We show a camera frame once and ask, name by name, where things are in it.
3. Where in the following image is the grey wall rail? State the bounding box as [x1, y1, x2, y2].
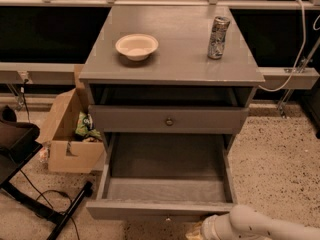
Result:
[0, 62, 75, 85]

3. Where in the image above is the grey top drawer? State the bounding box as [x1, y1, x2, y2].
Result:
[89, 105, 249, 134]

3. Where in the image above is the black chair seat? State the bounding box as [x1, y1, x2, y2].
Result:
[0, 106, 42, 189]

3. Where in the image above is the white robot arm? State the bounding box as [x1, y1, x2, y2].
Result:
[186, 205, 320, 240]

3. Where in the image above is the white paper bowl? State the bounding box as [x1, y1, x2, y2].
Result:
[115, 34, 159, 61]

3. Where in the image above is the black floor cable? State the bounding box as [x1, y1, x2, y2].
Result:
[18, 168, 82, 240]

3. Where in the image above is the white cable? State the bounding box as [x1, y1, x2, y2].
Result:
[258, 0, 308, 93]

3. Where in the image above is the cardboard box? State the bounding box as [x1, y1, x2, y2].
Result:
[37, 65, 105, 173]

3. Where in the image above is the grey drawer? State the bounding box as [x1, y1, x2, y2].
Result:
[89, 105, 249, 134]
[87, 133, 237, 221]

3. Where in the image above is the black stand base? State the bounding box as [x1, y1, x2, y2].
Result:
[1, 181, 93, 240]

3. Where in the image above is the green chip bag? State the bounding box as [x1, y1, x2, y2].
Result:
[75, 112, 102, 142]

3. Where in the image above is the grey drawer cabinet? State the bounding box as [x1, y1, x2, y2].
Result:
[79, 5, 266, 142]

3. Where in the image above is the crushed soda can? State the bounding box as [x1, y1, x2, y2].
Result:
[207, 16, 231, 59]

